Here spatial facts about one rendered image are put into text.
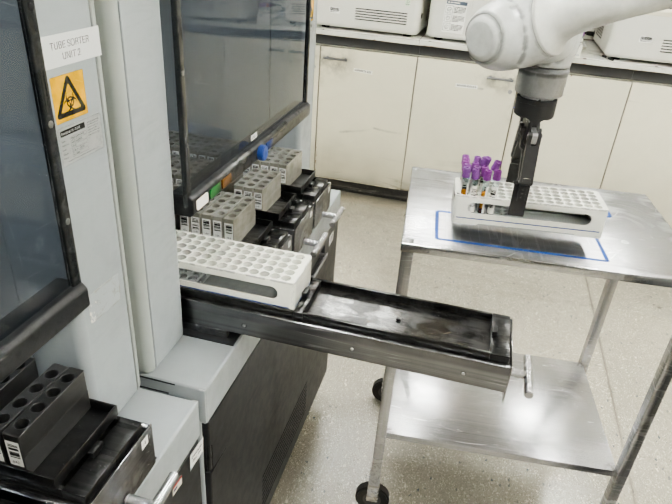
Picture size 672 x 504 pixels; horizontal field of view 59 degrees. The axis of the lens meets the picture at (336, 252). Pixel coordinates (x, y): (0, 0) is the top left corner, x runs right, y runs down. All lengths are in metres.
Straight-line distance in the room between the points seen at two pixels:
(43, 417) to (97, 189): 0.26
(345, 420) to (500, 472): 0.49
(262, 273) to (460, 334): 0.34
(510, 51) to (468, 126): 2.24
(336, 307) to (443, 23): 2.30
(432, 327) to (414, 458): 0.93
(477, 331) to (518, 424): 0.68
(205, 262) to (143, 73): 0.35
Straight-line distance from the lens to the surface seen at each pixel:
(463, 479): 1.85
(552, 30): 0.99
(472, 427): 1.59
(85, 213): 0.74
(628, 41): 3.19
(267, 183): 1.26
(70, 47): 0.69
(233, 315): 0.99
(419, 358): 0.94
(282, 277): 0.96
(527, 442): 1.61
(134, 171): 0.81
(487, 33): 0.97
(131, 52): 0.79
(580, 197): 1.30
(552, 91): 1.17
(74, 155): 0.71
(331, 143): 3.37
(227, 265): 0.99
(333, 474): 1.79
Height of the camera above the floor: 1.37
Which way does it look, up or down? 29 degrees down
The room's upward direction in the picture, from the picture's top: 4 degrees clockwise
